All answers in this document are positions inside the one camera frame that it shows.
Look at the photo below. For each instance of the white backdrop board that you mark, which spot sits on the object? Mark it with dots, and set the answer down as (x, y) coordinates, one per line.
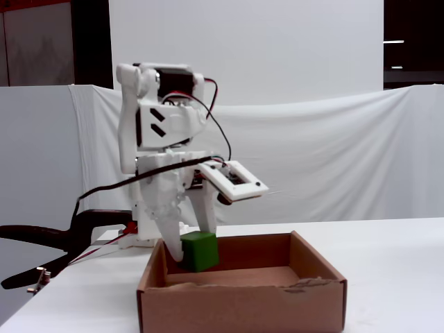
(243, 45)

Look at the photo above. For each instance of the grey partition panel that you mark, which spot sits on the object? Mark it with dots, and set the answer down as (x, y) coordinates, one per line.
(34, 138)

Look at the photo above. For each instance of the white cloth backdrop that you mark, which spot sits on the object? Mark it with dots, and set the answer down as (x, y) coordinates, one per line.
(312, 156)

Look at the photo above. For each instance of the brown cabinet door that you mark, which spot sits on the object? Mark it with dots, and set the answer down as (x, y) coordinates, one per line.
(38, 45)

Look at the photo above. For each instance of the brown cardboard box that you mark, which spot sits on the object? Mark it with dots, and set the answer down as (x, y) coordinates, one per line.
(243, 308)

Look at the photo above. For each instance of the small metal bracket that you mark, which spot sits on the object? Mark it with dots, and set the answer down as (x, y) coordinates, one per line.
(43, 277)

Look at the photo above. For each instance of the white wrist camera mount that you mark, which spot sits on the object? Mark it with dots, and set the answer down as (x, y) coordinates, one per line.
(243, 192)

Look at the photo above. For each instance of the green cube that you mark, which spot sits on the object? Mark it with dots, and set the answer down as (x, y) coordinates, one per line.
(203, 253)

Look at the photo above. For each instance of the black spring clamp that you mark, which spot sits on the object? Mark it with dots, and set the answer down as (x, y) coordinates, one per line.
(27, 232)

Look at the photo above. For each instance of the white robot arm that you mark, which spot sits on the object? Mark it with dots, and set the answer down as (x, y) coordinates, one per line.
(126, 121)

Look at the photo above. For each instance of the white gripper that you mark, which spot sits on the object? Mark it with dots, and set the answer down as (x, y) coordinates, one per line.
(157, 189)

